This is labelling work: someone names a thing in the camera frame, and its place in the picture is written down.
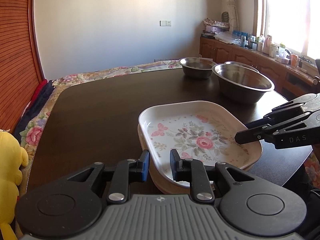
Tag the large steel bowl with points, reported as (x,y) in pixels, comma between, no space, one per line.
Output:
(240,83)

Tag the white wall switch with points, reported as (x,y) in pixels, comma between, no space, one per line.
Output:
(164,23)

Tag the red and navy blanket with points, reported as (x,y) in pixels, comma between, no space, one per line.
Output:
(38,100)

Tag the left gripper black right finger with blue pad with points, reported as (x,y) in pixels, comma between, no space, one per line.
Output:
(246,203)

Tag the small steel bowl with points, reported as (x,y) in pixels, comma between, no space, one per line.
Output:
(197,67)

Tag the yellow plush toy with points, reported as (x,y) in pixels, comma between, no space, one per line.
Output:
(13,156)

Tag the wooden slatted wardrobe door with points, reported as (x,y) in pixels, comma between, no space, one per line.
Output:
(21,70)

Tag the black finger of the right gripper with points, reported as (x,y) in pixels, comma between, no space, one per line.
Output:
(280,117)

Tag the wooden sideboard cabinet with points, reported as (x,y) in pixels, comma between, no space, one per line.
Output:
(289,81)

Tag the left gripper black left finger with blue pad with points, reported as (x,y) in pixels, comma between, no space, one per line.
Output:
(72,204)

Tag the patterned white curtain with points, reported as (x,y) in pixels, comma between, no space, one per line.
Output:
(233,15)

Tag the floral rectangular plate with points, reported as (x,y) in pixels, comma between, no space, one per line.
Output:
(160,182)
(199,130)

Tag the window with wooden frame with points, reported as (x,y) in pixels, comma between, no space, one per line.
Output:
(294,23)

